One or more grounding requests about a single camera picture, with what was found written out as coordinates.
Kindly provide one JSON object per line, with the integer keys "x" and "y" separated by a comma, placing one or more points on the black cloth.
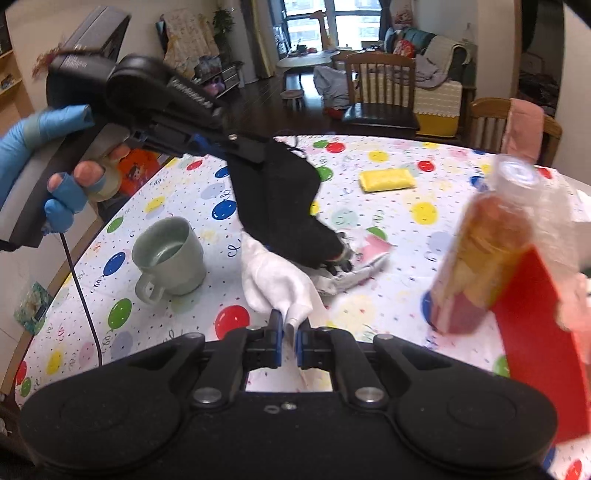
{"x": 281, "y": 203}

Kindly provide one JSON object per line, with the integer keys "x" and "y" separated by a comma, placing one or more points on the sofa with yellow cover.
{"x": 438, "y": 106}

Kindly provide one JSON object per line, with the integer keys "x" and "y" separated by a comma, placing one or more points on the white and red cardboard box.
{"x": 540, "y": 346}

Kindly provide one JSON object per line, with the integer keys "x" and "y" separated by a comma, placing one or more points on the orange printed bag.
{"x": 138, "y": 170}

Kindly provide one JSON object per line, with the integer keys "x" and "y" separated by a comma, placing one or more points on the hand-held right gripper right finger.
{"x": 302, "y": 344}

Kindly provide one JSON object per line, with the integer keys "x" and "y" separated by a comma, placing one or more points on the cream patterned blanket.
{"x": 189, "y": 41}

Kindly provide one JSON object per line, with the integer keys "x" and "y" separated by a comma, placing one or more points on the wooden chair dark seat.
{"x": 383, "y": 117}

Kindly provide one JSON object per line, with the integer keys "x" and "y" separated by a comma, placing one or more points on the pink towel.
{"x": 524, "y": 129}

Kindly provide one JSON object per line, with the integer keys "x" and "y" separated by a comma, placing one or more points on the green printed card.
{"x": 32, "y": 307}

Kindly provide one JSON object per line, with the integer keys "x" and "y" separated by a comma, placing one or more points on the person's left hand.
{"x": 23, "y": 143}

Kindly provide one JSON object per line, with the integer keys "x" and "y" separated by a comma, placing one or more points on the grey clothes heap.
{"x": 431, "y": 71}

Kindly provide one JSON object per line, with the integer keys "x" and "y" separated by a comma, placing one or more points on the low cabinet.
{"x": 221, "y": 78}

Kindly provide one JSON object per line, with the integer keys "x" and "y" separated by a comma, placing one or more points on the green cup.
{"x": 184, "y": 267}

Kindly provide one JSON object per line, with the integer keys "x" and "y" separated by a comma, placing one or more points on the clear bottle orange liquid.
{"x": 489, "y": 240}

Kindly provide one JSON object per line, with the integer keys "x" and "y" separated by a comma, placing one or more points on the white glove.
{"x": 272, "y": 277}

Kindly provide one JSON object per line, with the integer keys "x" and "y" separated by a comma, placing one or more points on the small round stool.
{"x": 293, "y": 96}

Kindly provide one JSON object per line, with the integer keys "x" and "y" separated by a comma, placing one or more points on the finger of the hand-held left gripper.
{"x": 175, "y": 146}
{"x": 249, "y": 145}

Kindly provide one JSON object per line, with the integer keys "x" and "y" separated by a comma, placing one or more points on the yellow sponge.
{"x": 387, "y": 180}

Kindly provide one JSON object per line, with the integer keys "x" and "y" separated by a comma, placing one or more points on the grey white clothes pile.
{"x": 332, "y": 83}

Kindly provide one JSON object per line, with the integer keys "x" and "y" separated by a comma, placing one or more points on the window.
{"x": 332, "y": 23}

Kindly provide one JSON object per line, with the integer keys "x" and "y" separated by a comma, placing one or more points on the coffee table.
{"x": 304, "y": 59}

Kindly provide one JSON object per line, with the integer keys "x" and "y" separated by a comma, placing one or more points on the balloon print tablecloth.
{"x": 392, "y": 258}

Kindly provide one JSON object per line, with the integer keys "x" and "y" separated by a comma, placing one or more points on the green house plant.
{"x": 224, "y": 27}

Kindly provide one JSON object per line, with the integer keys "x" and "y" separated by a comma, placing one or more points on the grey curtain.
{"x": 387, "y": 16}
{"x": 268, "y": 37}

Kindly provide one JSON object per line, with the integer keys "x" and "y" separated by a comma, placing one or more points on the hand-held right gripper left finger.
{"x": 276, "y": 339}

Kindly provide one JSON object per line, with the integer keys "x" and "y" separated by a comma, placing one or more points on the wooden bookshelf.
{"x": 11, "y": 83}

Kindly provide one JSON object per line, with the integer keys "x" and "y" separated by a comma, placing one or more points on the pink white small packet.
{"x": 369, "y": 254}

